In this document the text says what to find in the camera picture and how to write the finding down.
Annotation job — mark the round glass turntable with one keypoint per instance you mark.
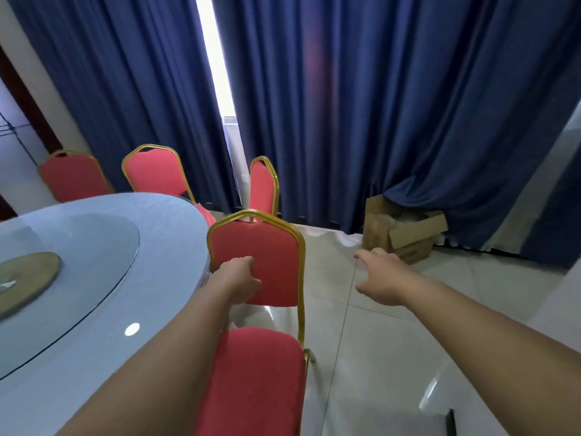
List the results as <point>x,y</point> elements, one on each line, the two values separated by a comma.
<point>90,267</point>

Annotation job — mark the dark brown door frame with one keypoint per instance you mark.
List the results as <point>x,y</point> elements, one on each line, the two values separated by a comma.
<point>27,104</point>

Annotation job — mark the person's left hand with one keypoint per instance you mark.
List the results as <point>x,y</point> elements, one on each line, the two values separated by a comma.
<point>234,281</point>

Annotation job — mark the person's right hand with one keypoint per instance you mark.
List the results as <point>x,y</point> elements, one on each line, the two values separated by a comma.
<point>386,279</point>

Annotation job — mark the wide blue curtain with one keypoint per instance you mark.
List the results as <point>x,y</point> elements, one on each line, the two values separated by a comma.
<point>386,108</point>

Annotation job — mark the open cardboard box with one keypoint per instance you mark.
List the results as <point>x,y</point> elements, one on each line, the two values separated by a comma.
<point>383,236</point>

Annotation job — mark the person's right forearm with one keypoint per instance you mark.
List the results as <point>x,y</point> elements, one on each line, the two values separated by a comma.
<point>499,354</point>

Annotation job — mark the red gold-framed banquet chair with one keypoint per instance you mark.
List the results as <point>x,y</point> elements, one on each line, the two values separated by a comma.
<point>72,177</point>
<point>272,249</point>
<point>262,190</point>
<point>154,172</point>

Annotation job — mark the round beige turntable base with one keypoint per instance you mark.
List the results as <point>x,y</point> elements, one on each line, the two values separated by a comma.
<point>27,276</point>

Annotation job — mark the white curtain lining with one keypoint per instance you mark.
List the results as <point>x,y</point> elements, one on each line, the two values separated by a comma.
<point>338,238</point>

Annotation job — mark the narrow blue curtain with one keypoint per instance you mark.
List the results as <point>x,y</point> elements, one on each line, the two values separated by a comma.
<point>131,77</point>

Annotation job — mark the person's left thumb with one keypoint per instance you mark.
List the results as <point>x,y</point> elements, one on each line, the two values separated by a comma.
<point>255,288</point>

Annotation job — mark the bright window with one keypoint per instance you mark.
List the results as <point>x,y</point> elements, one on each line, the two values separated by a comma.
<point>213,49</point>

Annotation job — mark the person's right thumb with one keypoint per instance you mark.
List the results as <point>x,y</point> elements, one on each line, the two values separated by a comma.
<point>365,288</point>

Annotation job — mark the person's left forearm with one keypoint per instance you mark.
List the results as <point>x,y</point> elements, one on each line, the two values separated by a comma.
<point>159,372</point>

